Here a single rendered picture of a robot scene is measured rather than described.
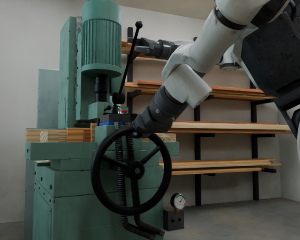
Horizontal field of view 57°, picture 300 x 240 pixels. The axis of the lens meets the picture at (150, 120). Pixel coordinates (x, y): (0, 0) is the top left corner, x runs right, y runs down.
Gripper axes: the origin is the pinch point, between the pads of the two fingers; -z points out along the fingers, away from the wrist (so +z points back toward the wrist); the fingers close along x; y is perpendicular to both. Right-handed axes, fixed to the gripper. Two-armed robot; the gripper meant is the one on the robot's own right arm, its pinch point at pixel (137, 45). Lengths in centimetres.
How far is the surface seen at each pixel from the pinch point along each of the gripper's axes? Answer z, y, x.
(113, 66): -11.8, 8.7, 7.7
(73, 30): -22.7, 6.9, -27.3
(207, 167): 183, 163, -85
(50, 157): -37, 33, 37
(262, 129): 261, 112, -98
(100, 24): -17.2, -4.7, -3.8
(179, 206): 12, 45, 54
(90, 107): -17.5, 29.5, 7.3
